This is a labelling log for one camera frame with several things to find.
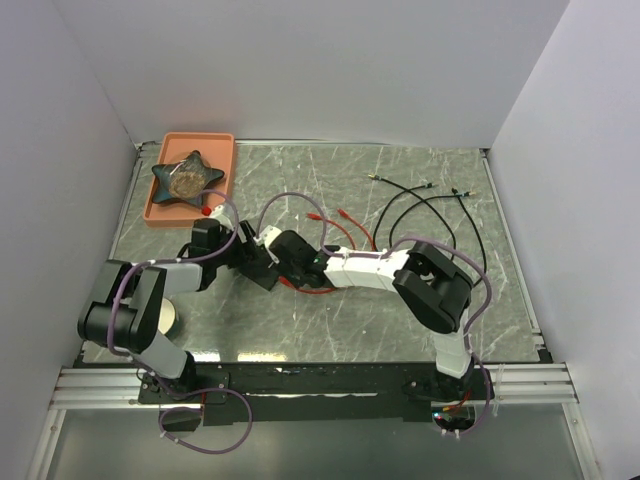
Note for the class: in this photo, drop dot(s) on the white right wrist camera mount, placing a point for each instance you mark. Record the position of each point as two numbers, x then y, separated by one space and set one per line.
267 236

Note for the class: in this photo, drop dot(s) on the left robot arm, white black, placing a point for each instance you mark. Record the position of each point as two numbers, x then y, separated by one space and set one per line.
122 312

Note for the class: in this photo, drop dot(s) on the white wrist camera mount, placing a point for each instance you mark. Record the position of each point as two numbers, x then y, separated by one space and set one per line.
267 236
222 213

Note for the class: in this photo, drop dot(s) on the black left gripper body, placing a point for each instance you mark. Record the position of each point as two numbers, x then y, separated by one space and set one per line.
236 249

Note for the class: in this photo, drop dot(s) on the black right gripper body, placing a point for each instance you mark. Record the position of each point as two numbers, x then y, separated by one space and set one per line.
291 273

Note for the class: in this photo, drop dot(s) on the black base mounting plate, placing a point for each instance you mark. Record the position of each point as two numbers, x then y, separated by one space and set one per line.
230 392

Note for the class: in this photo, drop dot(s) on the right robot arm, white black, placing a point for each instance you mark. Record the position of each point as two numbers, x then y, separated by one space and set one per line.
433 288

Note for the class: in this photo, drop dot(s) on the white round tape roll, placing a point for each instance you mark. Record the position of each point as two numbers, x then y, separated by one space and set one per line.
168 323

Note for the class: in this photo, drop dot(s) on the dark star-shaped dish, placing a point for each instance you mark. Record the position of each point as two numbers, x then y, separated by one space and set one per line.
184 181

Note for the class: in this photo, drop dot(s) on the black network switch box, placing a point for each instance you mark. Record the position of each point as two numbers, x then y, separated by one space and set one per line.
258 267

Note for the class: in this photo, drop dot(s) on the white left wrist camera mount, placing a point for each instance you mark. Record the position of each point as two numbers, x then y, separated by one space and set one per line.
222 213

